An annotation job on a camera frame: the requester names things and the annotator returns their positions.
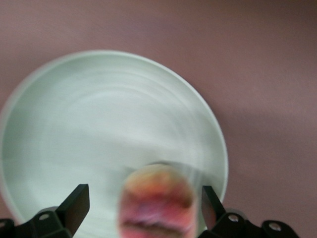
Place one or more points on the peach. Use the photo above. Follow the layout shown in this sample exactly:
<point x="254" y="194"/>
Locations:
<point x="158" y="203"/>

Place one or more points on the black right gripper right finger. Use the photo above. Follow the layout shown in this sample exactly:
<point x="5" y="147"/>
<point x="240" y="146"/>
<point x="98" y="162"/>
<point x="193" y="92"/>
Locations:
<point x="210" y="210"/>

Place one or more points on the green plate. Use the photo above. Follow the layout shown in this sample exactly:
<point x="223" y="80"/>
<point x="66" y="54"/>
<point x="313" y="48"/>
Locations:
<point x="86" y="124"/>

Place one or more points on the brown table cover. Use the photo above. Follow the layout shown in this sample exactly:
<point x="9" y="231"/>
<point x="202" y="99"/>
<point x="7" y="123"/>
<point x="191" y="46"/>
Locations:
<point x="247" y="49"/>

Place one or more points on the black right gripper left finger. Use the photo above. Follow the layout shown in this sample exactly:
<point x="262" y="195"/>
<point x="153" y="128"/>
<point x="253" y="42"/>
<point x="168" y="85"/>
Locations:
<point x="74" y="208"/>

